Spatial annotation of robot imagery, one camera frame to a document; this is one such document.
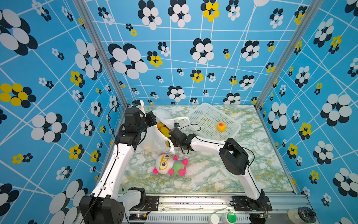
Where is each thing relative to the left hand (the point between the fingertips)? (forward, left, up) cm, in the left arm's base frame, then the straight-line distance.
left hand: (156, 113), depth 75 cm
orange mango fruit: (+10, +2, -25) cm, 27 cm away
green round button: (-45, -36, -21) cm, 61 cm away
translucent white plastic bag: (-6, +5, -18) cm, 20 cm away
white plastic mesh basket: (+18, -33, -29) cm, 47 cm away
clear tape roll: (-44, -68, -20) cm, 83 cm away
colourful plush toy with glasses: (-19, -5, -23) cm, 30 cm away
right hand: (-1, -9, -27) cm, 29 cm away
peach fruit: (+9, -42, -24) cm, 50 cm away
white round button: (-45, -29, -23) cm, 58 cm away
